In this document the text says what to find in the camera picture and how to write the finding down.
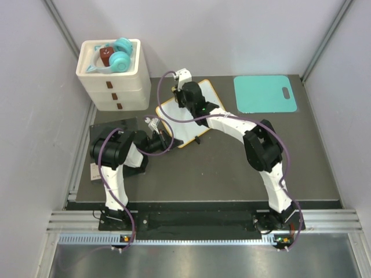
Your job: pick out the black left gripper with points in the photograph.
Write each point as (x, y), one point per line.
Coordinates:
(164, 138)

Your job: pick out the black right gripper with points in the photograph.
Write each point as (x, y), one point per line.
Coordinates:
(179, 94)

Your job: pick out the yellow framed whiteboard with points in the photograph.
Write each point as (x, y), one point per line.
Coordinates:
(187, 132)

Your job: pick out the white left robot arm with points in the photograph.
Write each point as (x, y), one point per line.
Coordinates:
(113, 180)

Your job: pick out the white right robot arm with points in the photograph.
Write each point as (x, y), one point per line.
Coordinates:
(262, 147)

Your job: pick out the black whiteboard stand foot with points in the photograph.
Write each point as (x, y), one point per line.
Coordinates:
(197, 140)

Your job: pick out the teal cutting board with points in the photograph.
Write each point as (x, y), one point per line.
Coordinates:
(262, 94)

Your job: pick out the white drawer storage box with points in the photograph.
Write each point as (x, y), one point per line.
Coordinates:
(125, 91)

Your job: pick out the teal headphones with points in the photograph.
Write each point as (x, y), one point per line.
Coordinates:
(119, 59)

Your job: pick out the white paper label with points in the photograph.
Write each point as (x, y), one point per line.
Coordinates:
(94, 172)

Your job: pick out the brown cube toy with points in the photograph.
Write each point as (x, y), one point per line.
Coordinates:
(105, 54)

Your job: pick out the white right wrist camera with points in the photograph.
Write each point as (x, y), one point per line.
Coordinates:
(181, 77)

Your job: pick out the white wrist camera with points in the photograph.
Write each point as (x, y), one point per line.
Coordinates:
(152, 124)
(181, 77)

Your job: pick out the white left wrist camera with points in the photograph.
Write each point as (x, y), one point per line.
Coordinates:
(152, 124)

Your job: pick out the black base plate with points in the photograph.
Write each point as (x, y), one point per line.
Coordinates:
(201, 225)

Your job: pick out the grey slotted cable duct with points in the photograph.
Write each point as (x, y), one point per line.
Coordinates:
(122, 240)

